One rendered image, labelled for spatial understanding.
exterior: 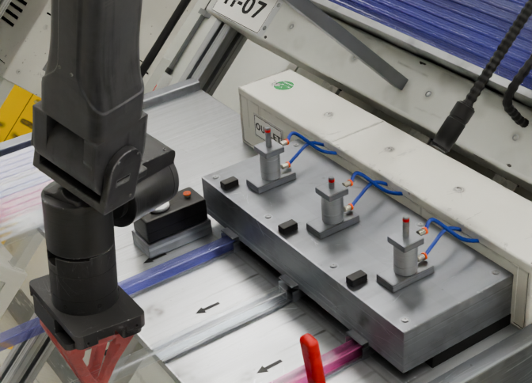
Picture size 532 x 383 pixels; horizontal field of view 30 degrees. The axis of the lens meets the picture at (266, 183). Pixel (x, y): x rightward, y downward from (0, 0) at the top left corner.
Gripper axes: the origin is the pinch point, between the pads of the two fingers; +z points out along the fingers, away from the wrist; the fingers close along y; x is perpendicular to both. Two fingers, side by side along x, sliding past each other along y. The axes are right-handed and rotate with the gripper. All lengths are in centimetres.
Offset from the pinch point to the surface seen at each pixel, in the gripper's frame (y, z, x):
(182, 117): 41, -3, -34
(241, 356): -5.0, -0.3, -12.9
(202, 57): 51, -6, -43
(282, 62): 202, 69, -168
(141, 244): 16.0, -1.7, -13.8
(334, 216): -1.4, -9.5, -26.4
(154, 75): 128, 30, -77
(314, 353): -18.1, -9.8, -11.2
